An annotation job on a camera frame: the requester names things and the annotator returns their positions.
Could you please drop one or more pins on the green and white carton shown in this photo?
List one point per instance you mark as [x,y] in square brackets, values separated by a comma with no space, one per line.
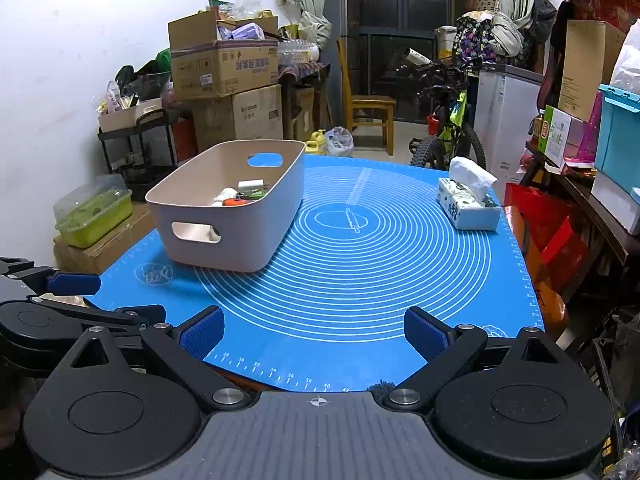
[555,135]

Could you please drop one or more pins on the white plastic bag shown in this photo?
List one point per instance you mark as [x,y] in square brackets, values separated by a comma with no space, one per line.
[627,60]

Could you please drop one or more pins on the wooden chair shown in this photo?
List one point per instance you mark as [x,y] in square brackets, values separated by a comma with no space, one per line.
[370,102]

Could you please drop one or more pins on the red shopping bag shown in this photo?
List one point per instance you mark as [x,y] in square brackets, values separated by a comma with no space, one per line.
[545,240]

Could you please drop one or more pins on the beige plastic storage bin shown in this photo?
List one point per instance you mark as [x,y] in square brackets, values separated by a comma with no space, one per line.
[225,245]

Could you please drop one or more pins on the grey cloth bag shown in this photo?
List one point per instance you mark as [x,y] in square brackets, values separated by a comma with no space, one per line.
[315,27]

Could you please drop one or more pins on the beige plastic tray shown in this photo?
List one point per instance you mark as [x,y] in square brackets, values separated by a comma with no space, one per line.
[125,117]

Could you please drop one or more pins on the small white charger plug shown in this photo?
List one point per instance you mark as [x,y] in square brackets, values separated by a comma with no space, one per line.
[250,185]

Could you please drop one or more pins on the white storage box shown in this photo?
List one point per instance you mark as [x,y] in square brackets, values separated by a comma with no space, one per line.
[617,205]

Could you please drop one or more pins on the pink translucent bag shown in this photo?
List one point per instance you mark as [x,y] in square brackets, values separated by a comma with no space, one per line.
[582,135]

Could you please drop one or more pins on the pack of clear bottles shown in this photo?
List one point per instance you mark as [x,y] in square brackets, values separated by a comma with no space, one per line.
[300,52]

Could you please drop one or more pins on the printed brown cardboard box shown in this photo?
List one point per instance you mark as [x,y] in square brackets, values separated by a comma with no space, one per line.
[115,247]

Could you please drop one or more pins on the floral fabric bag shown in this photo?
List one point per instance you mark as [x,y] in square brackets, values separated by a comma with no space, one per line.
[472,35]

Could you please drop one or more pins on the yellow detergent jug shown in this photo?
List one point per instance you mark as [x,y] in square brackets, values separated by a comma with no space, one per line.
[316,143]

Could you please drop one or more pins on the dark wooden side table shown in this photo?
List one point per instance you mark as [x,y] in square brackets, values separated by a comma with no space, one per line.
[595,200]

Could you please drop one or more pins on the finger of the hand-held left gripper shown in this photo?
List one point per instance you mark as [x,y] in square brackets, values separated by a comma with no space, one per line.
[75,283]
[115,317]

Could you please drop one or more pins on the green container with clear lid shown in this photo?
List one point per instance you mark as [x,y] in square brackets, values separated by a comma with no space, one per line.
[95,225]

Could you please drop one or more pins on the orange plastic gadget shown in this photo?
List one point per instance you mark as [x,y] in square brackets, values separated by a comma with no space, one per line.
[235,202]

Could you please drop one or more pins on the teal storage bin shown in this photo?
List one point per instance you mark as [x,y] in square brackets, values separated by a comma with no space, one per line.
[620,145]

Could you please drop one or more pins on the translucent plastic bag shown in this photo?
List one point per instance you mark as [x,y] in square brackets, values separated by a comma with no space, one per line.
[340,141]

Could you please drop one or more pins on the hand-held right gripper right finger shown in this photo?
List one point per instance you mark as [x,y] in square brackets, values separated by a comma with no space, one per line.
[425,332]

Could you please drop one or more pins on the white chest freezer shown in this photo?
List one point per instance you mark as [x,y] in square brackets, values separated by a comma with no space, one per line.
[505,120]

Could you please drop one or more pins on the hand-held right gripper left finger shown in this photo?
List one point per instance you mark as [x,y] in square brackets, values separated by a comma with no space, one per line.
[202,332]

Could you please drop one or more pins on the black utility cart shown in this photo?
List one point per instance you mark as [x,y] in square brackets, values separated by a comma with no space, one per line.
[131,133]

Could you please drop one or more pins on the tall flat cardboard box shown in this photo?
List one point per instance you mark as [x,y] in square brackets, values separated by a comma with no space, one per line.
[585,70]

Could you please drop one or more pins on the orange drink bottle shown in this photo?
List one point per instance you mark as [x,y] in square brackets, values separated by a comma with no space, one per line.
[537,127]

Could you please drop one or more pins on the white pill bottle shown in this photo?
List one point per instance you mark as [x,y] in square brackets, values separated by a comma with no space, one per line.
[224,194]

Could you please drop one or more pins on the red cardboard box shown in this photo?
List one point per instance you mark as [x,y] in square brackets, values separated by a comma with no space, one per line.
[184,140]

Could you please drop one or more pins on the red bucket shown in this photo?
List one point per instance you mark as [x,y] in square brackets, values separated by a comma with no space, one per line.
[432,125]

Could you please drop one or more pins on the white tissue box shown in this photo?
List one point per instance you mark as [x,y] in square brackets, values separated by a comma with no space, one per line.
[470,215]

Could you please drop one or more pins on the green and black bicycle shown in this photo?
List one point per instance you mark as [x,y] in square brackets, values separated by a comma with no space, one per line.
[450,145]

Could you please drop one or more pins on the open taped cardboard box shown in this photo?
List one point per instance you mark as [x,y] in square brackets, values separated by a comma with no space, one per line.
[225,70]

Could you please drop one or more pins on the large brown cardboard box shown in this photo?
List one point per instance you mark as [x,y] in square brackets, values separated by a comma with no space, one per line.
[240,115]

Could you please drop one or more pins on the blue silicone baking mat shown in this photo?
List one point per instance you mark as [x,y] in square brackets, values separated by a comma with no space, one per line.
[350,285]

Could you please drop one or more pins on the purple plastic bag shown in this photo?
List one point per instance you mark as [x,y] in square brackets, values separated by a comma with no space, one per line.
[247,31]

